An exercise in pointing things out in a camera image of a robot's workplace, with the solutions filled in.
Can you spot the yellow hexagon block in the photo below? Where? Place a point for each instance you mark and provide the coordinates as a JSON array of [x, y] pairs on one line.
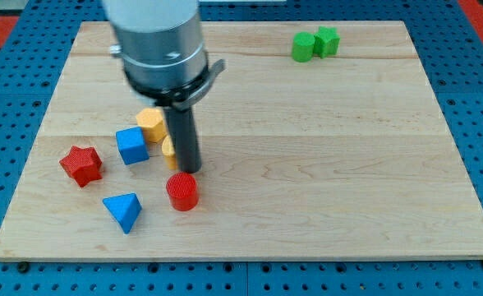
[[151, 123]]

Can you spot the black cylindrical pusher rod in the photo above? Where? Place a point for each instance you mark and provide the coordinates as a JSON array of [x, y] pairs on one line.
[[182, 129]]

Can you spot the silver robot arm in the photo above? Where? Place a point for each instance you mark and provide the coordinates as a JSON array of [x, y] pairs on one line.
[[165, 62]]

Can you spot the green star block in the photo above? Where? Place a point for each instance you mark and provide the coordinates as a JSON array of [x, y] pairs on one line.
[[326, 42]]

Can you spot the red star block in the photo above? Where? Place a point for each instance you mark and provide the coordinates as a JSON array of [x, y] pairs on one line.
[[82, 165]]

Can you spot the yellow block behind rod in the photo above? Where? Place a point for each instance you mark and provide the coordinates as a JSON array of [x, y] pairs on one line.
[[169, 153]]

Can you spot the red cylinder block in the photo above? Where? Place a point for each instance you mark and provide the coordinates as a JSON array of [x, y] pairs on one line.
[[182, 191]]

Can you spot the blue cube block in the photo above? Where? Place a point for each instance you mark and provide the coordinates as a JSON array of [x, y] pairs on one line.
[[131, 145]]

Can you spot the wooden board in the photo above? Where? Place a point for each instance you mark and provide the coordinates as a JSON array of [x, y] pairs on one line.
[[347, 158]]

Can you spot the green cylinder block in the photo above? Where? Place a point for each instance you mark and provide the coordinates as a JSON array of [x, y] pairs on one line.
[[303, 44]]

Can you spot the blue triangle block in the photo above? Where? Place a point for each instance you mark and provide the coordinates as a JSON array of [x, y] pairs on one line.
[[125, 209]]

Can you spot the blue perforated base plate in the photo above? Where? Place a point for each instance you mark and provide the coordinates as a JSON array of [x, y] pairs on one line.
[[36, 50]]

